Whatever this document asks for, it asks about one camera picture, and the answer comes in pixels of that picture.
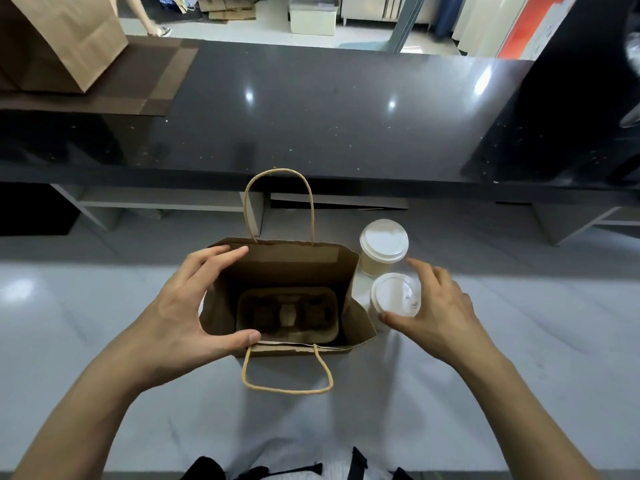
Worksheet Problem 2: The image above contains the person's left hand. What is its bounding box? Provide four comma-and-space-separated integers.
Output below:
128, 245, 262, 388

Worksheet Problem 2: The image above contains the person's right hand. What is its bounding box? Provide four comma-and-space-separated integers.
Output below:
380, 257, 499, 376

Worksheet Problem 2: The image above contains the tan coffee cup white lid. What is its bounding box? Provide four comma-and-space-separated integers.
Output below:
358, 219, 411, 281

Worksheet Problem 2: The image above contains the brown paper bag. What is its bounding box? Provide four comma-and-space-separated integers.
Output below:
200, 167, 379, 396
0, 0, 129, 94

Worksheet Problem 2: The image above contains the person's left forearm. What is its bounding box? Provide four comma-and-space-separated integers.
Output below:
12, 339, 181, 480

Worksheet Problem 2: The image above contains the person's right forearm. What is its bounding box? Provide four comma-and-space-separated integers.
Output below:
465, 345, 601, 480

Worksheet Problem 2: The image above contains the brown cardboard cup holder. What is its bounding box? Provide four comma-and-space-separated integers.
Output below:
237, 287, 341, 344

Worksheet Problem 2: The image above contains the person's white shirt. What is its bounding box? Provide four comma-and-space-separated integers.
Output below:
225, 445, 396, 480

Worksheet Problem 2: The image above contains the black body harness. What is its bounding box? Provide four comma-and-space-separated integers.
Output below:
180, 447, 413, 480

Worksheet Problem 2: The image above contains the white support panel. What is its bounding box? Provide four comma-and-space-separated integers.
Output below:
50, 185, 123, 232

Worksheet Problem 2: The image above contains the black floor mat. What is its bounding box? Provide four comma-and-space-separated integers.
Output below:
0, 183, 81, 237

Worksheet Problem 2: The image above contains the blue plastic chair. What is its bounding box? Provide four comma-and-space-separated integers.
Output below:
340, 0, 428, 53

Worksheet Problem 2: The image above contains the white window curtain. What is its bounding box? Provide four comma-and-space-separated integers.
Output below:
452, 0, 531, 58

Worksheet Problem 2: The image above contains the blue window curtain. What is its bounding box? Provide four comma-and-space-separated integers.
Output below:
432, 0, 467, 39

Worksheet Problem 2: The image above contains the red banner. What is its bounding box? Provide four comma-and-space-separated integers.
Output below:
500, 0, 581, 61

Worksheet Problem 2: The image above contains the stainless steel refrigerator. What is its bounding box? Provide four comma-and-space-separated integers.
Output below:
340, 0, 441, 26

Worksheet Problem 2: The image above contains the white box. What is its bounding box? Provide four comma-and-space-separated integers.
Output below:
289, 0, 339, 37

